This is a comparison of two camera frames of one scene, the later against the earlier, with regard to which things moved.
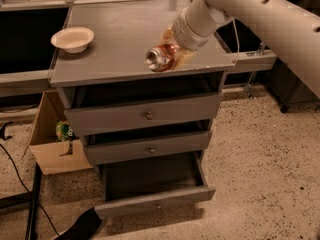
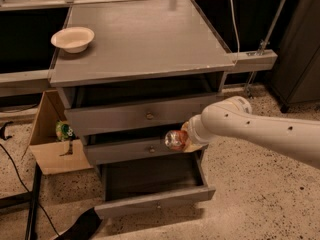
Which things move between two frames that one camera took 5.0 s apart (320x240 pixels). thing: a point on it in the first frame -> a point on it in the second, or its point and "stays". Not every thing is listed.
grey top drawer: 143,114 stays
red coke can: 160,58 -> 175,139
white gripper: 183,34 -> 193,129
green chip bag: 63,132 stays
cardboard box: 44,144 stays
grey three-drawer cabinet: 146,129 stays
